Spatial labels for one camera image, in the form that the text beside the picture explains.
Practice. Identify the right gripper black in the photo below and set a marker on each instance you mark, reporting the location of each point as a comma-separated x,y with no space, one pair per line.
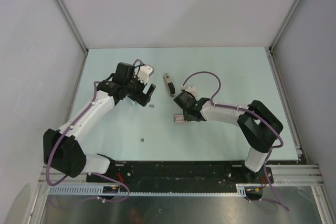
186,117

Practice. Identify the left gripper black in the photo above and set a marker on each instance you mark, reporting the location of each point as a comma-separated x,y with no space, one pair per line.
142,98

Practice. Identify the red white staple box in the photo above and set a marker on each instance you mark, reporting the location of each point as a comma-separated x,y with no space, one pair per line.
179,118

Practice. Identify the beige black stapler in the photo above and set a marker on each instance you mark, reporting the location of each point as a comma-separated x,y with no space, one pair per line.
169,84

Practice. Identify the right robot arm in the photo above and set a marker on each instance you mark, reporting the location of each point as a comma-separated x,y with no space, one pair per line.
258,124

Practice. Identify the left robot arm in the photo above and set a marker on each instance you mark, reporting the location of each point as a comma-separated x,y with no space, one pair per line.
62,147

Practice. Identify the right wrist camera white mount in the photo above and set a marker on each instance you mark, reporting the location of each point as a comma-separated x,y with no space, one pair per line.
190,89

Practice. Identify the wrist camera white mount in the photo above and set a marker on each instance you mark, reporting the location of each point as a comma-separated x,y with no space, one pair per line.
143,73
190,89

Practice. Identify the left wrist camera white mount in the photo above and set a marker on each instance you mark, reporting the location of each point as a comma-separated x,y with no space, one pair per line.
143,73

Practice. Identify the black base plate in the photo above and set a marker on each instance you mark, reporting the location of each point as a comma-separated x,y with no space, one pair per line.
193,177

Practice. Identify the right aluminium corner post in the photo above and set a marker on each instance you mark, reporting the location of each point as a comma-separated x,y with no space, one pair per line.
294,8

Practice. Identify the aluminium corner post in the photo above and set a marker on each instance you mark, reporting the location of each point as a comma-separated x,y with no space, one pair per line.
294,8
71,25

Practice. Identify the aluminium frame rail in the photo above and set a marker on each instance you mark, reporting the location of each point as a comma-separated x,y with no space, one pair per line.
291,175

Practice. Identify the left aluminium corner post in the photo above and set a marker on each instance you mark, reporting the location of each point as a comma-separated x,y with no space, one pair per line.
71,25

